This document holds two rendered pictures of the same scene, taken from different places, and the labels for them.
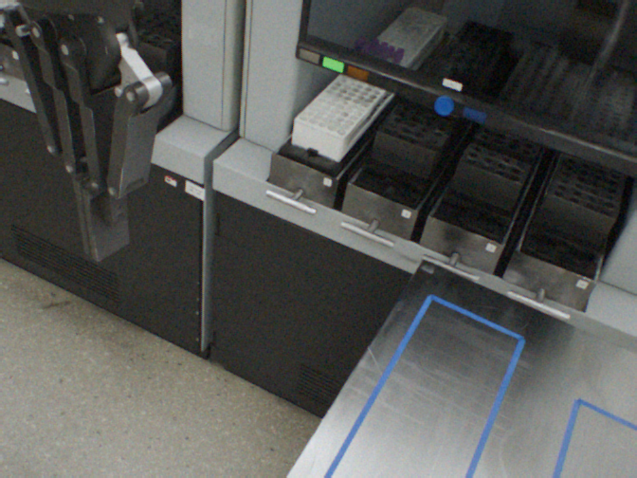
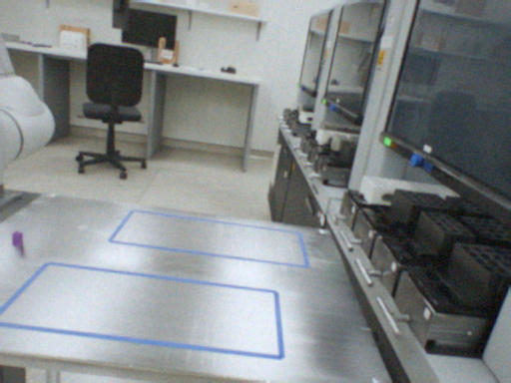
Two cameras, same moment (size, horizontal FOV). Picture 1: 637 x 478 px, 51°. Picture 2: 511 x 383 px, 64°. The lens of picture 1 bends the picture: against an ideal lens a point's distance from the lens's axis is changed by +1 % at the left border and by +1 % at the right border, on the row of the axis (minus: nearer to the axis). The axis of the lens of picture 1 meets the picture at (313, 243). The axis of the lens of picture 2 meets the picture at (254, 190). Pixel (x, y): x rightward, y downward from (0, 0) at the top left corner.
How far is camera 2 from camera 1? 0.96 m
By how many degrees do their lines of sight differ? 59
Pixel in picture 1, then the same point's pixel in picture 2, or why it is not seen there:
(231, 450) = not seen: outside the picture
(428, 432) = (189, 235)
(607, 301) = (465, 370)
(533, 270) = (407, 293)
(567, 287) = (419, 316)
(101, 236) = (115, 17)
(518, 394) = (253, 265)
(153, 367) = not seen: hidden behind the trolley
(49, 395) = not seen: hidden behind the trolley
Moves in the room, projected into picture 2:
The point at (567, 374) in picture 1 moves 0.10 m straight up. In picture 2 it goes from (297, 287) to (309, 228)
